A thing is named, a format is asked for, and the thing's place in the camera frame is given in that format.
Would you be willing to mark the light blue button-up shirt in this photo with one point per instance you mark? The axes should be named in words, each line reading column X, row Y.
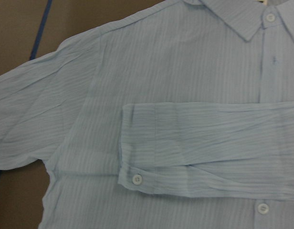
column 180, row 116

